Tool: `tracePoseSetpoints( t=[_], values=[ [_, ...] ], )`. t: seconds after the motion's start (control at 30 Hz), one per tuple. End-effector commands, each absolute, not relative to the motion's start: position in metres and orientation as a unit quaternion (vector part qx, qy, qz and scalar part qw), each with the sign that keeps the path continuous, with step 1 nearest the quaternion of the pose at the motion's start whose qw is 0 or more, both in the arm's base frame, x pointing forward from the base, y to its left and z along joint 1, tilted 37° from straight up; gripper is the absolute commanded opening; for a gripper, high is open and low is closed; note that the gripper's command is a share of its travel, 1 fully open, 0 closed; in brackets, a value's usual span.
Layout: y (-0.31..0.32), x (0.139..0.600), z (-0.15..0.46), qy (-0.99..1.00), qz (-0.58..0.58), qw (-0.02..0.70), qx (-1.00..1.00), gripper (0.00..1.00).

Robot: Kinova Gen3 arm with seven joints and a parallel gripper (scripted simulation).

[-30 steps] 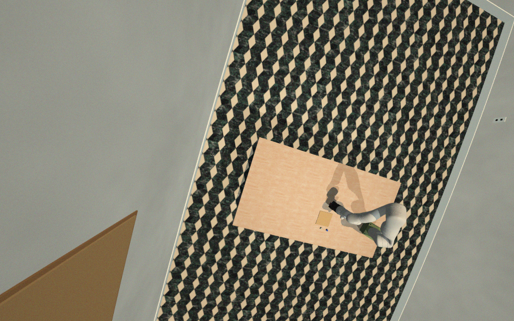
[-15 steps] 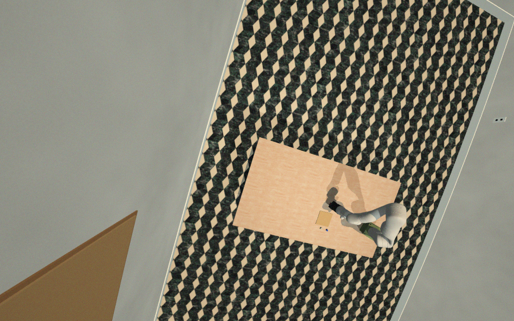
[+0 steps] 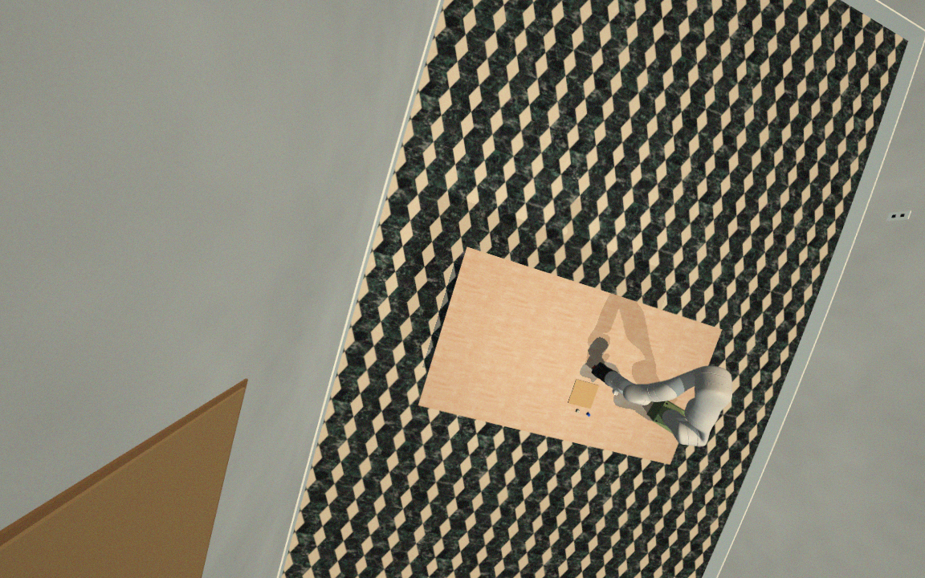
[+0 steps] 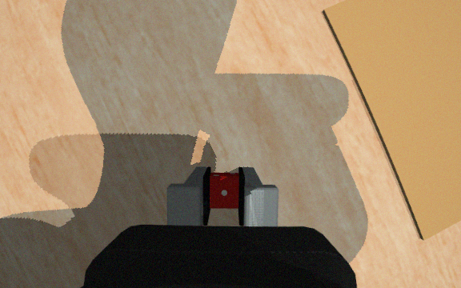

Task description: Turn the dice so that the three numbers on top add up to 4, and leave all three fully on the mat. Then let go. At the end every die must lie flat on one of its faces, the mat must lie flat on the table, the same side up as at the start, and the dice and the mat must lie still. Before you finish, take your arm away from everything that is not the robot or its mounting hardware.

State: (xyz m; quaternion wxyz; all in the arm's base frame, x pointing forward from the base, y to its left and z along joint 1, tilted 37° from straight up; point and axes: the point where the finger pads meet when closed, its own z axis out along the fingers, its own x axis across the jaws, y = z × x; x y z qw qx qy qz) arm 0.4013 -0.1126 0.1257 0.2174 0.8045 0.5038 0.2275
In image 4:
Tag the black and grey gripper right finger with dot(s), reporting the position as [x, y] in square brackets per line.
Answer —
[258, 203]

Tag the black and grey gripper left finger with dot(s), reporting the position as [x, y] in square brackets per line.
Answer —
[188, 204]

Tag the tan square mat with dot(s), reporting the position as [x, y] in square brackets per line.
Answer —
[405, 58]

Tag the red die with grey pips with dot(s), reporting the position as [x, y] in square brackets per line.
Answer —
[224, 190]

